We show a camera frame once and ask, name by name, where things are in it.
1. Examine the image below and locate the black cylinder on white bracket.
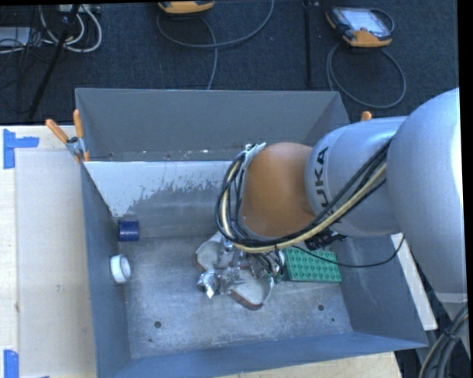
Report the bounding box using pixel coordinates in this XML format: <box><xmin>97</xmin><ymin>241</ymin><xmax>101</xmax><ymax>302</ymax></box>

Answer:
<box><xmin>304</xmin><ymin>230</ymin><xmax>354</xmax><ymax>253</ymax></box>

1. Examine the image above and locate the pale wood flat board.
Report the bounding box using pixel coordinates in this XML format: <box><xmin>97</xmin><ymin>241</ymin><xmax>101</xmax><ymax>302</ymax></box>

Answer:
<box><xmin>10</xmin><ymin>145</ymin><xmax>98</xmax><ymax>378</ymax></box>

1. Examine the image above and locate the red-brown flat block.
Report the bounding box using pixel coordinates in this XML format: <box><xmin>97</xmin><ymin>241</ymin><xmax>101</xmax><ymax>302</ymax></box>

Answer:
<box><xmin>194</xmin><ymin>229</ymin><xmax>279</xmax><ymax>314</ymax></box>

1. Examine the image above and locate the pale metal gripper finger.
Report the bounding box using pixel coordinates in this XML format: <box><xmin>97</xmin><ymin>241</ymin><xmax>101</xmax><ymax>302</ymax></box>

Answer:
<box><xmin>195</xmin><ymin>268</ymin><xmax>222</xmax><ymax>301</ymax></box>
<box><xmin>221</xmin><ymin>266</ymin><xmax>245</xmax><ymax>295</ymax></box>

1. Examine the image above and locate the grey metal bin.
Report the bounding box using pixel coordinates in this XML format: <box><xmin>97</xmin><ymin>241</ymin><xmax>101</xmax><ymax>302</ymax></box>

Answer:
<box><xmin>74</xmin><ymin>76</ymin><xmax>430</xmax><ymax>378</ymax></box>

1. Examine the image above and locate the blue cylinder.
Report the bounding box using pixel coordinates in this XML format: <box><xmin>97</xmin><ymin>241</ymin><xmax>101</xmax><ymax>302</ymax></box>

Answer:
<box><xmin>117</xmin><ymin>217</ymin><xmax>141</xmax><ymax>242</ymax></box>

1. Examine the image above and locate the white tape roll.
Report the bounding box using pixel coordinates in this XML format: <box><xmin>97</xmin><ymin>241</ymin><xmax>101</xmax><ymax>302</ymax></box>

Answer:
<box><xmin>108</xmin><ymin>253</ymin><xmax>133</xmax><ymax>285</ymax></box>

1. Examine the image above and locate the green studded flat block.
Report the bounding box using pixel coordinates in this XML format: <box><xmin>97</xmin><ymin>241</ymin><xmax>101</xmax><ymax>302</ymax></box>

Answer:
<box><xmin>279</xmin><ymin>245</ymin><xmax>343</xmax><ymax>286</ymax></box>

